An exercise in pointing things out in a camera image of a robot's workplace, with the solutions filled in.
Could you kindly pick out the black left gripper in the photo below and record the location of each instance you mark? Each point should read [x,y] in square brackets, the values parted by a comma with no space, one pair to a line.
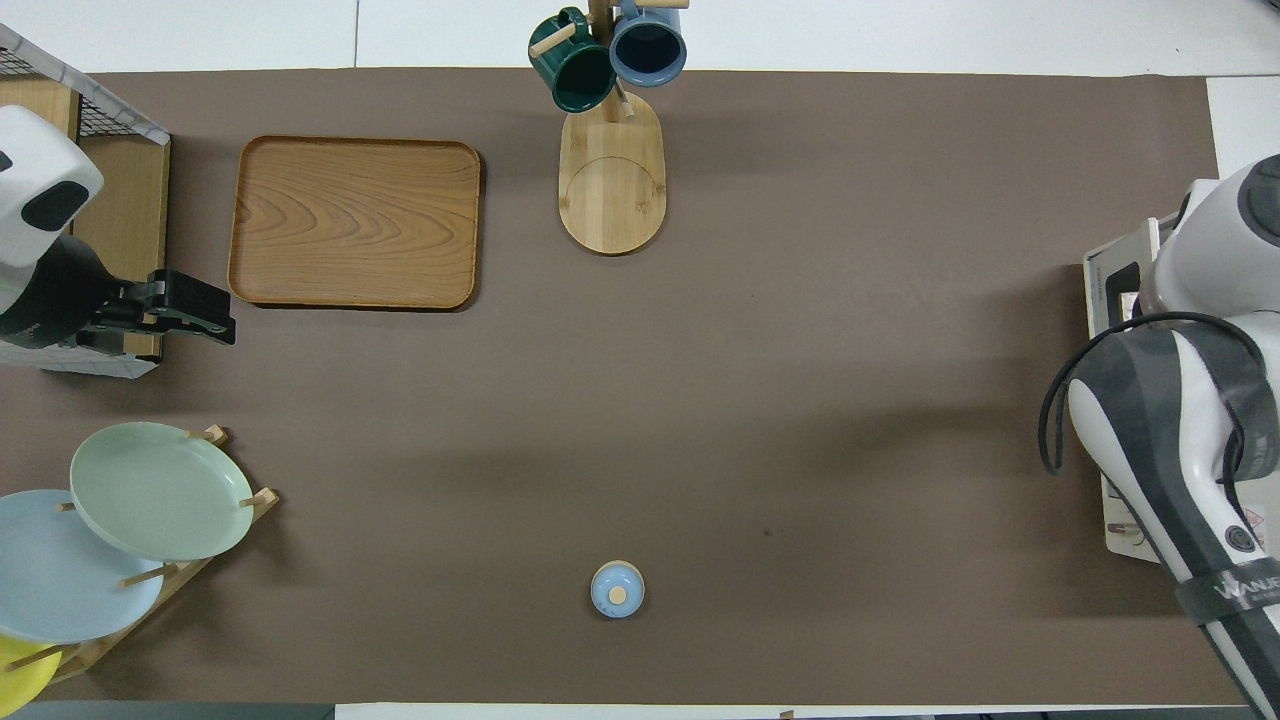
[185,297]

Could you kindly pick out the beige toaster oven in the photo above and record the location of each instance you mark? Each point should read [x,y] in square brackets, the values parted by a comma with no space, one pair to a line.
[1120,270]

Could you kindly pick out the white Franka right robot arm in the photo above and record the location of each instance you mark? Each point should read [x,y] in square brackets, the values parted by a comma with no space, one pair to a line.
[1200,420]

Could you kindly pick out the white Franka left robot arm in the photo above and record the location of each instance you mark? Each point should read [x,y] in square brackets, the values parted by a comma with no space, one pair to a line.
[40,230]

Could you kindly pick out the rectangular wooden tray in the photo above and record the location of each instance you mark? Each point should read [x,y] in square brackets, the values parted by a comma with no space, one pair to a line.
[350,220]

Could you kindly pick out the pale green plate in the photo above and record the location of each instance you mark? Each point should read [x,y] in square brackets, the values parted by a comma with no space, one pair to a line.
[160,490]

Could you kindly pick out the wooden dish rack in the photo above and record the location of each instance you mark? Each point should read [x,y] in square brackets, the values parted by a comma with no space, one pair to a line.
[215,540]

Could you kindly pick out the large light blue plate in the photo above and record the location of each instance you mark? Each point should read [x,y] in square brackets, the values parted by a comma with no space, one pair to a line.
[50,580]

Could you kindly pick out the yellow plate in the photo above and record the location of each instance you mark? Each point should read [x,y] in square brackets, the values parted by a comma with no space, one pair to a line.
[20,680]

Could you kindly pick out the wooden mug tree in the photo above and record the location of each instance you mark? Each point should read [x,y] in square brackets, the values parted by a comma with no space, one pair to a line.
[612,190]

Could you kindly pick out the dark green mug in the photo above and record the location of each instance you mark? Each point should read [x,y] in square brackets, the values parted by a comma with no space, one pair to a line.
[575,70]

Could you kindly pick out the small blue lidded jar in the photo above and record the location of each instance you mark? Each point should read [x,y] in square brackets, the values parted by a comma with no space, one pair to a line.
[617,590]

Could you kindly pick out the brown table mat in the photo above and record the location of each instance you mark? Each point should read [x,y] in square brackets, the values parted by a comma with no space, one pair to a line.
[700,400]

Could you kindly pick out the blue mug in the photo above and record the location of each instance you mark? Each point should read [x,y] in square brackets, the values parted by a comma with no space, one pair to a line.
[648,45]

